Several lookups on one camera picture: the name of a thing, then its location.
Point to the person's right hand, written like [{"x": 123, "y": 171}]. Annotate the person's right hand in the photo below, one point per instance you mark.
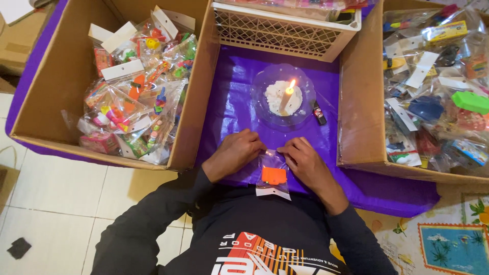
[{"x": 307, "y": 164}]

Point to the person's left hand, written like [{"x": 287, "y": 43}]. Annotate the person's left hand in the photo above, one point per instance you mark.
[{"x": 233, "y": 152}]

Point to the person's right fingers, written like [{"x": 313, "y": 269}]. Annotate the person's right fingers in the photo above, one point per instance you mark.
[{"x": 291, "y": 151}]

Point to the person's left fingers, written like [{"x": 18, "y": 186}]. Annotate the person's left fingers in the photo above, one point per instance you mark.
[{"x": 254, "y": 143}]

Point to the clear packet with orange toy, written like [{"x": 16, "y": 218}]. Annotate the clear packet with orange toy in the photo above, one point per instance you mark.
[{"x": 273, "y": 175}]

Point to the clear plastic plate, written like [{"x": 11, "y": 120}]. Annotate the clear plastic plate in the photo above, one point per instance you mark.
[{"x": 263, "y": 110}]

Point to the black lighter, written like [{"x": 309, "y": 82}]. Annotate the black lighter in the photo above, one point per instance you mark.
[{"x": 319, "y": 113}]

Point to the white melted wax lump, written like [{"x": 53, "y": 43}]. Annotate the white melted wax lump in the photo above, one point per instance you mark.
[{"x": 273, "y": 97}]

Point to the purple plastic table sheet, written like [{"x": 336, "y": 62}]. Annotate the purple plastic table sheet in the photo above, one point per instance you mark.
[{"x": 237, "y": 95}]

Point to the white lit candle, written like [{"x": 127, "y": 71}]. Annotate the white lit candle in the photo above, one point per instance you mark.
[{"x": 285, "y": 100}]

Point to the large cardboard box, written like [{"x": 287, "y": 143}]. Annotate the large cardboard box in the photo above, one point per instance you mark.
[
  {"x": 361, "y": 107},
  {"x": 57, "y": 95}
]

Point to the person's black printed shirt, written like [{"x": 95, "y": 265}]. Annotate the person's black printed shirt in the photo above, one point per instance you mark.
[{"x": 252, "y": 236}]

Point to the white plastic lattice crate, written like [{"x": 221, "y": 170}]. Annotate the white plastic lattice crate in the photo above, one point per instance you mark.
[{"x": 282, "y": 34}]

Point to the heap of clear toy packets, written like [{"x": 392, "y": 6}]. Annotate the heap of clear toy packets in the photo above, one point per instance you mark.
[
  {"x": 141, "y": 95},
  {"x": 435, "y": 95}
]

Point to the pile of packets atop crate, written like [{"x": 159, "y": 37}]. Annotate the pile of packets atop crate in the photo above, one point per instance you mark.
[{"x": 298, "y": 5}]

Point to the colourful patterned floor mat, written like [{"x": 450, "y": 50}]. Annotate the colourful patterned floor mat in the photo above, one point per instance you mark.
[{"x": 439, "y": 236}]

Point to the brown cardboard piece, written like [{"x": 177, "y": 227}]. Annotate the brown cardboard piece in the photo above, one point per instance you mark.
[{"x": 7, "y": 183}]

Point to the flat brown cardboard box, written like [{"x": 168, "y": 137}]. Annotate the flat brown cardboard box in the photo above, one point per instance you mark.
[{"x": 23, "y": 42}]

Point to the black scrap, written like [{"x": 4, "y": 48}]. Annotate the black scrap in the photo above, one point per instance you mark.
[{"x": 19, "y": 248}]

